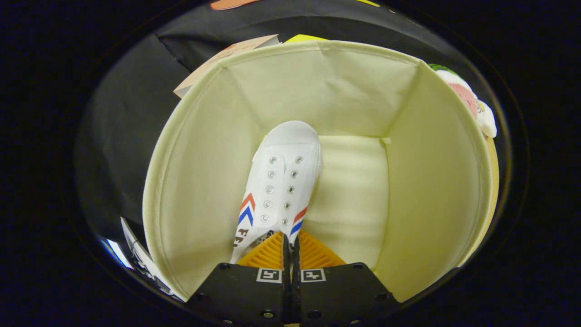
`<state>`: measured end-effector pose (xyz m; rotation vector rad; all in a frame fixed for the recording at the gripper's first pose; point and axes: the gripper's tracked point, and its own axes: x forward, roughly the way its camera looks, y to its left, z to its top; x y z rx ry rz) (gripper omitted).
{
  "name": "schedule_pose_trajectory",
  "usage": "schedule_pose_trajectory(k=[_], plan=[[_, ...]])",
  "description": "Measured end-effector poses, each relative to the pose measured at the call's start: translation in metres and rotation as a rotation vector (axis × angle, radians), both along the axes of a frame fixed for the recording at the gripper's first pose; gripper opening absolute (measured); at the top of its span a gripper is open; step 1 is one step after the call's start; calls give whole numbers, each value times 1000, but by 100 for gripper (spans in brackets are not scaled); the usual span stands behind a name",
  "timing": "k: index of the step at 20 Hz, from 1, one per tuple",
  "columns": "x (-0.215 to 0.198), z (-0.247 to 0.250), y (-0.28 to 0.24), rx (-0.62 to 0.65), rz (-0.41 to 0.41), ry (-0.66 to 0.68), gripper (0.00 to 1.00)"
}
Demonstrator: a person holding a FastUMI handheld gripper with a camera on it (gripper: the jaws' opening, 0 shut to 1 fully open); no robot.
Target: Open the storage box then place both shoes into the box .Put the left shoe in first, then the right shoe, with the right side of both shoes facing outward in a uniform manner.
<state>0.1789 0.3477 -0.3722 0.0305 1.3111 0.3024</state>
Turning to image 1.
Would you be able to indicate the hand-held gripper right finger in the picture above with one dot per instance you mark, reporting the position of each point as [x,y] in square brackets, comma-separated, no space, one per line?
[336,295]

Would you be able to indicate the watermelon slice plush toy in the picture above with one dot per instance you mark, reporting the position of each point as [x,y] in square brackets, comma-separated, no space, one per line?
[458,88]

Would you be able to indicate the beige book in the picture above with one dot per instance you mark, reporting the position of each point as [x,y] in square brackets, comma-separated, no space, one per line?
[213,63]

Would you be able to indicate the small white plush toy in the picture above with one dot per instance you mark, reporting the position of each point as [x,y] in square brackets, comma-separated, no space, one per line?
[486,120]

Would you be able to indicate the cream fabric storage box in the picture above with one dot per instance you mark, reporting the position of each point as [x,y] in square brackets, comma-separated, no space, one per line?
[354,181]

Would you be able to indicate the yellow book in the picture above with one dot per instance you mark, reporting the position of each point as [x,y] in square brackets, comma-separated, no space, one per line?
[304,38]

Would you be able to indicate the white flat device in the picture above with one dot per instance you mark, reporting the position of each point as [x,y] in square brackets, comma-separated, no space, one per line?
[145,261]

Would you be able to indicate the white canvas shoe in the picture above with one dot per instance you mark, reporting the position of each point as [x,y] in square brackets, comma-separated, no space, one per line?
[281,181]

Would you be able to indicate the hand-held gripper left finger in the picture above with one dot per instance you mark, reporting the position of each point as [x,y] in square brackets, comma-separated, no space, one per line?
[245,295]

